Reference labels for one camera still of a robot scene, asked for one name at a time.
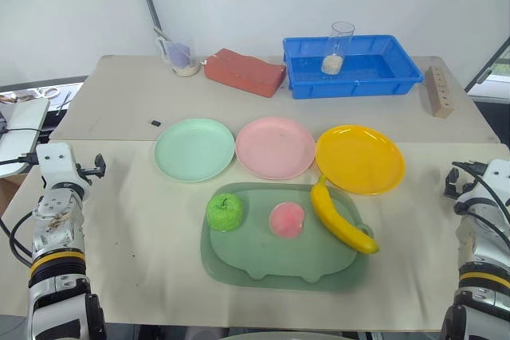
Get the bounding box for red brick block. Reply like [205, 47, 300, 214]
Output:
[203, 48, 288, 99]

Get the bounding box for clear glass cup with grains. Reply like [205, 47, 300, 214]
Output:
[320, 21, 356, 76]

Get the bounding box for green rectangular tray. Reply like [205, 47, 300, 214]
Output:
[200, 182, 371, 293]

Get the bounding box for yellow plate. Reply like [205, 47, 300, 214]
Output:
[315, 124, 406, 197]

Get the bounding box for green apple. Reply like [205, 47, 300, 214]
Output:
[206, 193, 245, 233]

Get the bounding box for yellow banana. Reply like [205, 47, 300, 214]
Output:
[310, 174, 380, 255]

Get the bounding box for pink plate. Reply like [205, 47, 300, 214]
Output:
[235, 116, 316, 181]

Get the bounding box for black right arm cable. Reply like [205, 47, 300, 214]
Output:
[452, 160, 510, 246]

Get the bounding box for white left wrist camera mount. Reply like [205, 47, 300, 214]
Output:
[35, 142, 91, 198]

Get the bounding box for purple scoop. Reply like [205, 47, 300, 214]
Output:
[164, 40, 193, 69]

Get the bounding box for mint green plate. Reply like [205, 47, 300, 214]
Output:
[154, 118, 237, 184]

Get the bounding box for blue plastic bin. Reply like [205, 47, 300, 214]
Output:
[282, 34, 424, 100]

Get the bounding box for clear measuring cup with grains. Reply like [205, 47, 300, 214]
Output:
[155, 28, 202, 78]

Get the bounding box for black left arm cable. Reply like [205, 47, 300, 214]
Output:
[0, 151, 45, 270]

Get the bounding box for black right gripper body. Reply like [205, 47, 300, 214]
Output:
[443, 166, 472, 201]

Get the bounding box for beige table cloth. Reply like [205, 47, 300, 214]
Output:
[0, 140, 510, 334]

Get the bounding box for pink peach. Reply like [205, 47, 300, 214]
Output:
[269, 202, 307, 240]

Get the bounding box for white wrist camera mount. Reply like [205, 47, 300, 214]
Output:
[35, 142, 91, 198]
[457, 158, 510, 209]

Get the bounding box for dark screen with scissors picture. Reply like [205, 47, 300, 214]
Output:
[0, 75, 89, 134]

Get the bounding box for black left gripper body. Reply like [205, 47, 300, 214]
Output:
[76, 153, 108, 186]

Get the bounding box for green pig-shaped board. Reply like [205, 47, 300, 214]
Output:
[208, 187, 375, 283]

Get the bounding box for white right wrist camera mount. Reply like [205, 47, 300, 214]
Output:
[457, 158, 510, 209]

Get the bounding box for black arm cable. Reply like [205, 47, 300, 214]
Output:
[0, 151, 45, 270]
[452, 160, 510, 246]

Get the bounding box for white flat device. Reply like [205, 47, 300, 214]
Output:
[0, 98, 51, 178]

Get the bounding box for wooden block with holes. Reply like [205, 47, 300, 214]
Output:
[422, 65, 456, 119]

